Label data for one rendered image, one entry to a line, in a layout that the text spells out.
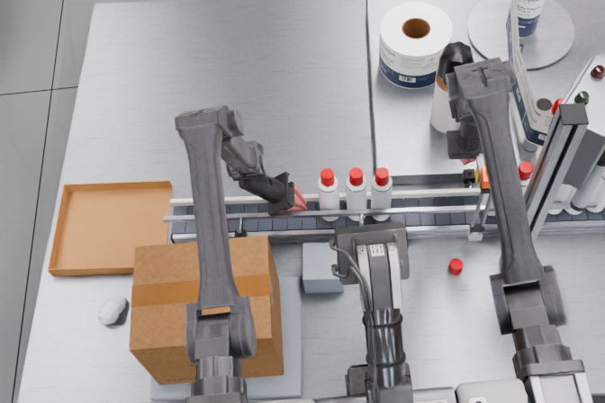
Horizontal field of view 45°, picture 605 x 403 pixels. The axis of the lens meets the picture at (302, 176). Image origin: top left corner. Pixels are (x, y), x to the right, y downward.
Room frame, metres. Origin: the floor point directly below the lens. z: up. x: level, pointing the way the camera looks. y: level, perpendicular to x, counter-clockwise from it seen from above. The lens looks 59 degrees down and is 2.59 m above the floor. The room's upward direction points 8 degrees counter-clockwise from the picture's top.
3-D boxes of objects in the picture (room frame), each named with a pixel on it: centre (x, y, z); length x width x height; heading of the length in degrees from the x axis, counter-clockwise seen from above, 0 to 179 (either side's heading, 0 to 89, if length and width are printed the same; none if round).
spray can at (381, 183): (0.89, -0.19, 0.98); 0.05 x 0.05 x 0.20
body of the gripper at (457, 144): (0.93, -0.40, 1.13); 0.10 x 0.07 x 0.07; 84
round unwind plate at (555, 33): (1.43, -0.70, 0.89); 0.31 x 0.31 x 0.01
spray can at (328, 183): (0.91, -0.06, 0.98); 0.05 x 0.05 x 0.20
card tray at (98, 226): (0.97, 0.53, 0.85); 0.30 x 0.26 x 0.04; 83
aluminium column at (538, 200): (0.71, -0.49, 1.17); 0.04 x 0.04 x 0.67; 83
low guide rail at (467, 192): (0.93, -0.18, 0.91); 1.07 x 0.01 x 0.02; 83
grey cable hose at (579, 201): (0.74, -0.61, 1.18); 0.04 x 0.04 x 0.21
